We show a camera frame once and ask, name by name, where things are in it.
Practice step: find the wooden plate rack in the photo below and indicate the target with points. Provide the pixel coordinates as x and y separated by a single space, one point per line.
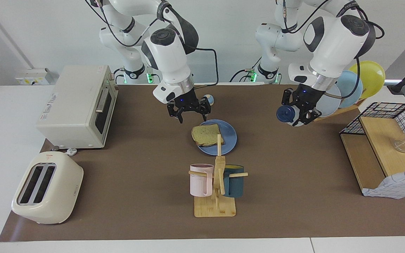
339 111

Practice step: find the dark teal mug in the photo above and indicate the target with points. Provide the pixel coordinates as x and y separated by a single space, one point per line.
233 184

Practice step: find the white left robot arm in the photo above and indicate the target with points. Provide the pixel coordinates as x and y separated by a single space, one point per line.
332 45

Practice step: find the clear squeeze bottle blue cap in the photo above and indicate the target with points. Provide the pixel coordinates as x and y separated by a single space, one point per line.
286 114

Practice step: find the blue round plate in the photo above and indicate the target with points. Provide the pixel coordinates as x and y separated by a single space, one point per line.
229 138

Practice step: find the white checkered cloth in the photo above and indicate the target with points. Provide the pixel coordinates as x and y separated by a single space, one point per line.
392 184

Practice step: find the light blue plate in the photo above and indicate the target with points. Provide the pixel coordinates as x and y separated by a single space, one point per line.
350 82

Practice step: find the pink mug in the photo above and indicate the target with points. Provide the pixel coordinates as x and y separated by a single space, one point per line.
199 182

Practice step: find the toasted bread slice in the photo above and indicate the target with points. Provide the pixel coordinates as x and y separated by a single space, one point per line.
206 135

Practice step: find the brown table mat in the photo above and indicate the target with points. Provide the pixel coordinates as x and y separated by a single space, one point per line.
135 175

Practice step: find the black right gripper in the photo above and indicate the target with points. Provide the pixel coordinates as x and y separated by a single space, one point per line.
186 100

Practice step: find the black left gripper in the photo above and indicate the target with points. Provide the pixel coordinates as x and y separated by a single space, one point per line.
308 95

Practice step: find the clear glass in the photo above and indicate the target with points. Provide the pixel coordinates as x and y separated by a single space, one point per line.
401 146

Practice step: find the yellow plate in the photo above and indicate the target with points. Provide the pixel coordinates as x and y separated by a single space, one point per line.
373 77

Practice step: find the grey plate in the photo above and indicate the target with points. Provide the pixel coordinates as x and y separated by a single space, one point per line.
330 103

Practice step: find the white toaster oven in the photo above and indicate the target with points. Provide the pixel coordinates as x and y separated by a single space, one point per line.
72 102

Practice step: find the wooden mug tree stand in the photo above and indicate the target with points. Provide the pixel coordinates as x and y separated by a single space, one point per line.
214 209

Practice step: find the cream two-slot toaster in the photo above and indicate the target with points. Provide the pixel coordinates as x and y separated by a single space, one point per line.
58 189

